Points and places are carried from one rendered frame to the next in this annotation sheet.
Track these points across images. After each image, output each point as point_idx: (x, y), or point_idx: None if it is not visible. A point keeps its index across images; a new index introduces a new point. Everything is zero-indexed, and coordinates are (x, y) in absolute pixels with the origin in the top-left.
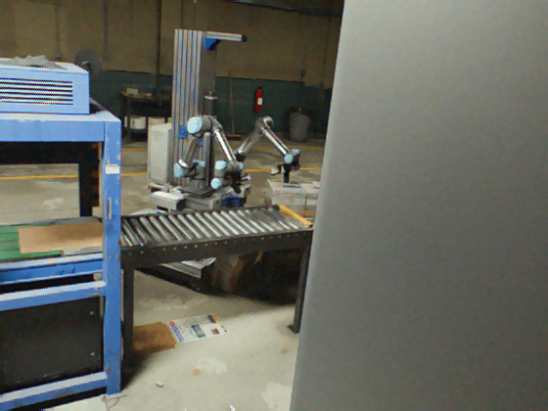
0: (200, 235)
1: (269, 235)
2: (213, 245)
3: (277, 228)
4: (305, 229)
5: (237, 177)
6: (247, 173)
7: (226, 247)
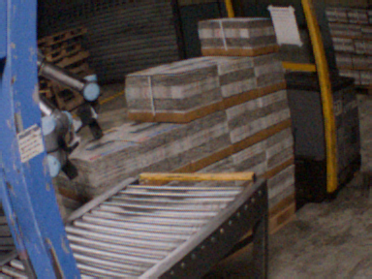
0: (127, 271)
1: (228, 220)
2: (170, 278)
3: (210, 207)
4: (257, 185)
5: (65, 144)
6: (72, 132)
7: (185, 272)
